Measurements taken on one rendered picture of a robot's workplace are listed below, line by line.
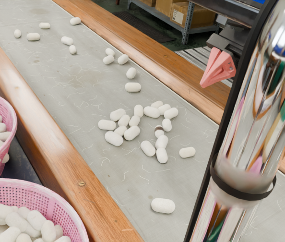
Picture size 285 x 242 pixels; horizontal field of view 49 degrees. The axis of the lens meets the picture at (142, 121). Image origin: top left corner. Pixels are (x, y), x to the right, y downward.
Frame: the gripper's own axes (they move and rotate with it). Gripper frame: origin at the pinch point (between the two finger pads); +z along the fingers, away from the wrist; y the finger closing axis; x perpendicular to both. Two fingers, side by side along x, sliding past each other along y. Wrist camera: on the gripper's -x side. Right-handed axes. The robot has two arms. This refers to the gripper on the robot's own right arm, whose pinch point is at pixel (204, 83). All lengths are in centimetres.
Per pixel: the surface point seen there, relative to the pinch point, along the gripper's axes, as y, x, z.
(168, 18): -198, 157, -82
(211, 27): -162, 173, -101
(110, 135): -0.2, -9.7, 20.5
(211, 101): 0.4, 6.4, 0.6
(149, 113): -3.3, -2.0, 12.2
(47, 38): -50, -3, 16
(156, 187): 12.6, -7.6, 20.9
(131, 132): 0.8, -7.3, 17.6
